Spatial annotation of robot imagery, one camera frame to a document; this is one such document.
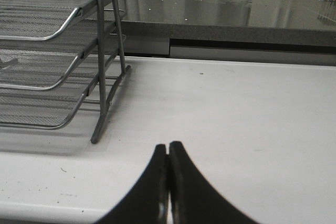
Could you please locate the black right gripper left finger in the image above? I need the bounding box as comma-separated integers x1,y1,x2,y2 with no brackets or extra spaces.
97,144,168,223

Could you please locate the grey stone counter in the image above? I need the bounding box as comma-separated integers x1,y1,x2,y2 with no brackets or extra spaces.
121,0,335,47

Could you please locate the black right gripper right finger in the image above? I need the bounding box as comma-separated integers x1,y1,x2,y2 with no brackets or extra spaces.
169,141,256,223

